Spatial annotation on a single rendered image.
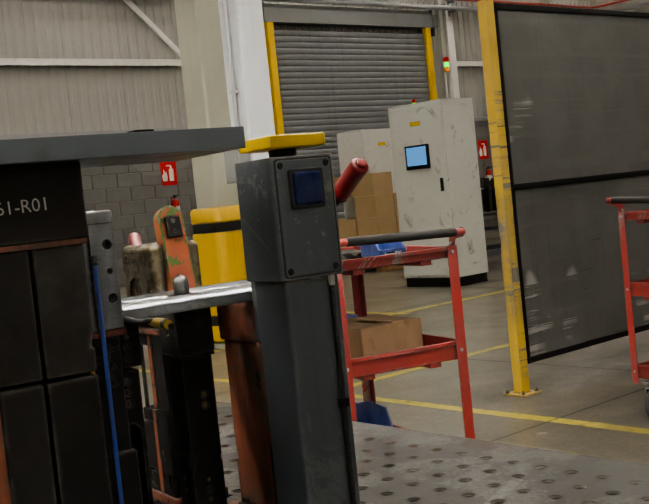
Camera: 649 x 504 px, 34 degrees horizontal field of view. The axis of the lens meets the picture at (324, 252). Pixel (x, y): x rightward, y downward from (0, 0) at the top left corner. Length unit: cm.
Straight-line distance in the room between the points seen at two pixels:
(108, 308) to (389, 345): 238
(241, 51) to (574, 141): 191
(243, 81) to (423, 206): 653
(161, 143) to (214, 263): 744
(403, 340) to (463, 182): 806
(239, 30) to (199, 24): 324
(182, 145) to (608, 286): 533
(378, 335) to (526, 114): 251
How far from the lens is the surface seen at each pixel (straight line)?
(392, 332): 336
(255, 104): 516
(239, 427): 140
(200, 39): 839
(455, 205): 1128
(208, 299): 121
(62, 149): 82
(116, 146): 84
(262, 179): 95
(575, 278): 588
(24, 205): 84
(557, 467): 150
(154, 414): 150
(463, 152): 1144
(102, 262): 103
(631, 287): 475
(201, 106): 836
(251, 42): 520
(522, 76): 562
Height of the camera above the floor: 110
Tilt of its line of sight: 3 degrees down
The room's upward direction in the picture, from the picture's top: 6 degrees counter-clockwise
